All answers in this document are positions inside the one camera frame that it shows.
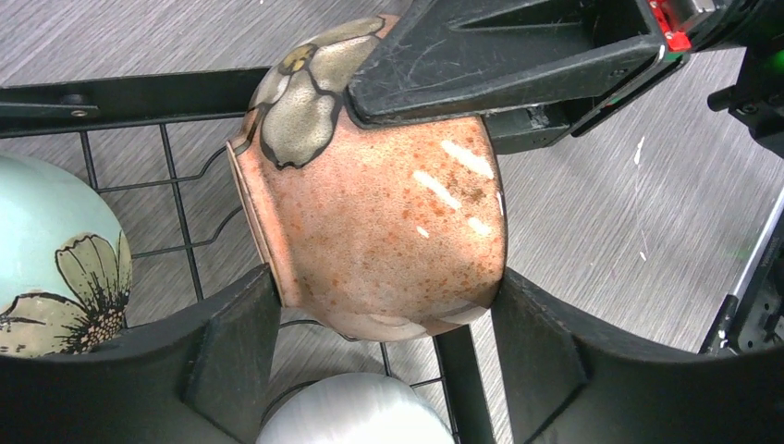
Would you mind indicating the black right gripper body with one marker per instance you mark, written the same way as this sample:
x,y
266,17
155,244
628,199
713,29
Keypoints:
x,y
689,27

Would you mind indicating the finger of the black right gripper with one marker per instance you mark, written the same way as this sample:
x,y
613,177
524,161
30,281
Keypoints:
x,y
445,59

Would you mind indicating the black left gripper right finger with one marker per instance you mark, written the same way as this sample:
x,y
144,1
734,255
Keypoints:
x,y
571,377

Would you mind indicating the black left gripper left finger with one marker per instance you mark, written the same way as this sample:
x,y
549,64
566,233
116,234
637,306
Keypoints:
x,y
197,376

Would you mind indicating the light green bowl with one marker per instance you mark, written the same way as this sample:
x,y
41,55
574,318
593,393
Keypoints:
x,y
65,262

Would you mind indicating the brown striped bowl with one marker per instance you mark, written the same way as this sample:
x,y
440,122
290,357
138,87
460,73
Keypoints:
x,y
381,234

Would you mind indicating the black wire dish rack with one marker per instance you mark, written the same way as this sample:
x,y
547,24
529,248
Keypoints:
x,y
152,147

